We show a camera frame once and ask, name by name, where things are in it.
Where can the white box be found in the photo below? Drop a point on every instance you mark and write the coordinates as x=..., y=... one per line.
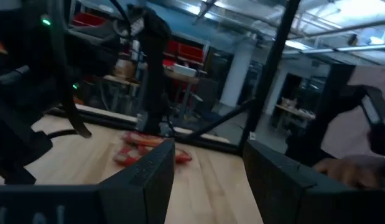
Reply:
x=184, y=70

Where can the person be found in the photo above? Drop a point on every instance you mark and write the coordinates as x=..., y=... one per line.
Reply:
x=350, y=124

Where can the person's hand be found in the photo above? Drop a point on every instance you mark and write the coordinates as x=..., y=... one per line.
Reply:
x=350, y=172

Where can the red storage bin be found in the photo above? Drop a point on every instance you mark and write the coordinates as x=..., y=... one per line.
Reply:
x=189, y=51
x=88, y=19

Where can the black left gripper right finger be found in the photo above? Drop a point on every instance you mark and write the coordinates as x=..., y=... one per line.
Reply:
x=273, y=180

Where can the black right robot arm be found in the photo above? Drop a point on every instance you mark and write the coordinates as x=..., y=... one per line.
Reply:
x=21, y=62

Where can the black slanted frame post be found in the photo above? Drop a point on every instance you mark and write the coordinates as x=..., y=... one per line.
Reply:
x=267, y=77

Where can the red popcorn bag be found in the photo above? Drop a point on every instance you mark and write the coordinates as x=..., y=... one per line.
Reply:
x=142, y=139
x=127, y=155

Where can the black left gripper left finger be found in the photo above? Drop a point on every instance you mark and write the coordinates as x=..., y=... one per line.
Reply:
x=148, y=180

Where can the wooden round table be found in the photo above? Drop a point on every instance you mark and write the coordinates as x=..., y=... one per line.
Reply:
x=183, y=79

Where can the white round pillar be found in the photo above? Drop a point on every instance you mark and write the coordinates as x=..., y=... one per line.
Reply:
x=237, y=74

